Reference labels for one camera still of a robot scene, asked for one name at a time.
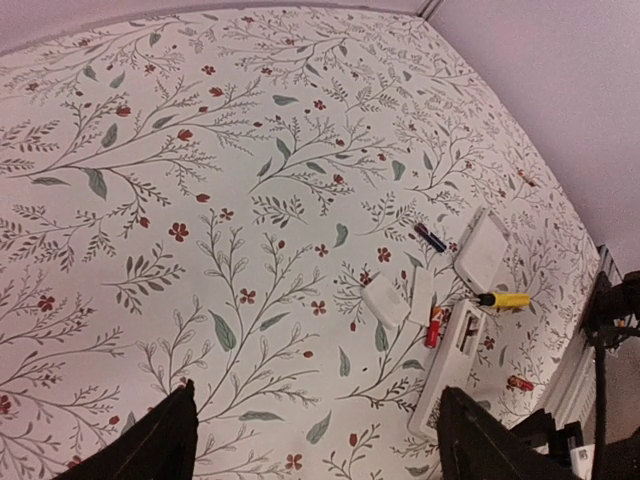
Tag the purple battery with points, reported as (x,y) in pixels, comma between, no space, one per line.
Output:
(430,238)

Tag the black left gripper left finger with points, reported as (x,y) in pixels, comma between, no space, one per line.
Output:
(161,445)

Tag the red orange battery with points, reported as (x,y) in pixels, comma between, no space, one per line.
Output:
(433,329)

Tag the narrow white battery cover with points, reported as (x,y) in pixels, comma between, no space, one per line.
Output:
(421,296)

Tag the yellow handled screwdriver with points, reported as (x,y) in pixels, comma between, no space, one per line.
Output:
(503,300)

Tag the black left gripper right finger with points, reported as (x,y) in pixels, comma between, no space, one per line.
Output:
(475,445)

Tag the white remote with back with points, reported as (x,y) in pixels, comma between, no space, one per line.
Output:
(483,248)

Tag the aluminium front rail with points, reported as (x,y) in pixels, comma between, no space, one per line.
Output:
(571,393)

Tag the narrow white remote control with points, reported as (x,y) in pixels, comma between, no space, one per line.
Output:
(451,366)

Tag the floral patterned table mat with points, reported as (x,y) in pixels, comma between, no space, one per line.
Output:
(203,196)

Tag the right aluminium corner post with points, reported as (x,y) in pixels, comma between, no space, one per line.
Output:
(428,8)

